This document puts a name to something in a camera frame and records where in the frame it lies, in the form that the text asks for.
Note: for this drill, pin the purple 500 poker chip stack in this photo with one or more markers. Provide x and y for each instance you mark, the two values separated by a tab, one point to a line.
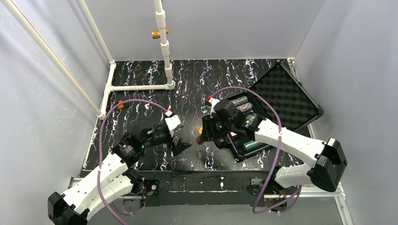
245	107

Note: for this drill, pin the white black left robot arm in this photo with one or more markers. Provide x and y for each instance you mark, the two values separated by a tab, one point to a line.
112	178

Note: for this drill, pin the orange black 100 chip stack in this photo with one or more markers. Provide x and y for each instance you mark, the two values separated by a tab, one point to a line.
200	140

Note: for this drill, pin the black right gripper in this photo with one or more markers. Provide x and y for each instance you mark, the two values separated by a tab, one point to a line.
205	134

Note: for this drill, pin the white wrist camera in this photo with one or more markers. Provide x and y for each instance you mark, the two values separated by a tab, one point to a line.
173	122
212	103

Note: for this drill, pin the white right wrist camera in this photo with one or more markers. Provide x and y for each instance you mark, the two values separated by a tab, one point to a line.
212	103

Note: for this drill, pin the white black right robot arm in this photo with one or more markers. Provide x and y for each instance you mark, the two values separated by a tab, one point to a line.
324	162

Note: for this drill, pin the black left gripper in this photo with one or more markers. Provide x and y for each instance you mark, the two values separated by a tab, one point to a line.
173	139

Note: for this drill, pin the teal poker chip stack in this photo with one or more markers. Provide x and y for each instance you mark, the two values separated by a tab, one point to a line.
252	145

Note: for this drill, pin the orange knob on pole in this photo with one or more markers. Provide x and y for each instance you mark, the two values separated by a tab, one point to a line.
156	34

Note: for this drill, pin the white pvc pipe frame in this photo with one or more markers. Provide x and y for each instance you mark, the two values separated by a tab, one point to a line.
71	47

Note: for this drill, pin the black poker set case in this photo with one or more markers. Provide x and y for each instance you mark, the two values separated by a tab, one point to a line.
294	105

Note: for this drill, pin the orange hex key set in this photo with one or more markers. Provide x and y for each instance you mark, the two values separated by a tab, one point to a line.
122	106

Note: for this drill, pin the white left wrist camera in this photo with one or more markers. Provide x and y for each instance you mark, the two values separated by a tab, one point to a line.
173	122

